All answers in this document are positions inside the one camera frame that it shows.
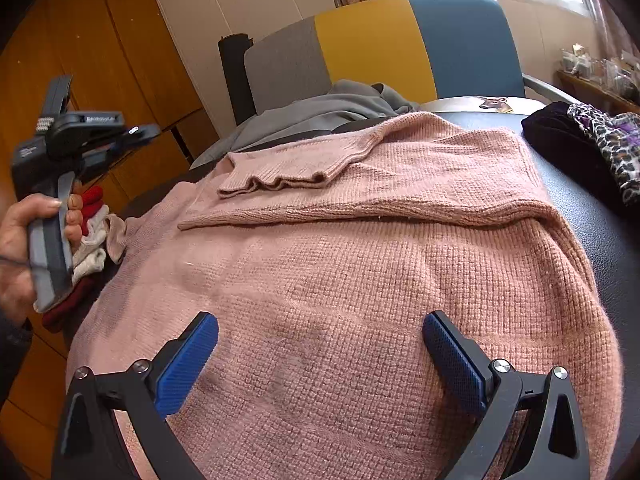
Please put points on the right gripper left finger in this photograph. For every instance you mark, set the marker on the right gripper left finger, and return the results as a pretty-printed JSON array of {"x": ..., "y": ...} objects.
[{"x": 90, "y": 445}]

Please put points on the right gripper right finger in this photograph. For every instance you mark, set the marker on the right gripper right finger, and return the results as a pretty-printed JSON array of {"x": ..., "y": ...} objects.
[{"x": 552, "y": 442}]

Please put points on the pink knit sweater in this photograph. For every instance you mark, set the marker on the pink knit sweater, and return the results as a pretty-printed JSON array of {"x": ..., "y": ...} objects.
[{"x": 319, "y": 260}]

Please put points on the red and white clothes pile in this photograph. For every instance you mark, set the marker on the red and white clothes pile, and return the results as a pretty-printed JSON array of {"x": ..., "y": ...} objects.
[{"x": 92, "y": 265}]

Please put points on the person's left hand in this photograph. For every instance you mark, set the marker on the person's left hand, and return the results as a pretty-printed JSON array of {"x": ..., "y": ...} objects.
[{"x": 17, "y": 290}]

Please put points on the wooden wardrobe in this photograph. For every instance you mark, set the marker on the wooden wardrobe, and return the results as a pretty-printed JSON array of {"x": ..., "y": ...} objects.
[{"x": 121, "y": 57}]

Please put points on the leopard print garment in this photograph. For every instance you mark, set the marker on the leopard print garment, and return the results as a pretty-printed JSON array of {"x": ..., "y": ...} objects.
[{"x": 597, "y": 150}]

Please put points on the white printed cushion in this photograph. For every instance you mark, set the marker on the white printed cushion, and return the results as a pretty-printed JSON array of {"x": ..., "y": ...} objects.
[{"x": 480, "y": 104}]

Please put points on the grey sweatshirt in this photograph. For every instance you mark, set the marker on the grey sweatshirt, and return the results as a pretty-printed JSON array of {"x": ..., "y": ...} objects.
[{"x": 347, "y": 101}]

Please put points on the wooden cluttered desk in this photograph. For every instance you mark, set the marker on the wooden cluttered desk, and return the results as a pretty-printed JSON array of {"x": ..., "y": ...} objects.
[{"x": 610, "y": 84}]

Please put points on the grey yellow blue sofa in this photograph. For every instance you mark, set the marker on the grey yellow blue sofa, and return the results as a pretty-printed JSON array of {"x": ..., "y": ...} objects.
[{"x": 426, "y": 50}]

